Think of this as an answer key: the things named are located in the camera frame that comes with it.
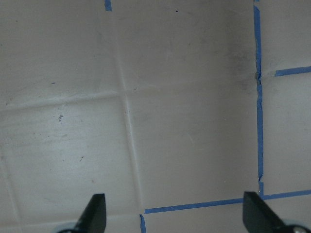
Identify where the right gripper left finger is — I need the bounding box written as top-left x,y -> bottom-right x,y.
58,193 -> 106,233

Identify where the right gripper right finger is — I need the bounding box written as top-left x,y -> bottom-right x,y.
242,191 -> 311,233

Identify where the brown paper table cover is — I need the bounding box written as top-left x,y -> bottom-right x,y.
0,0 -> 311,233

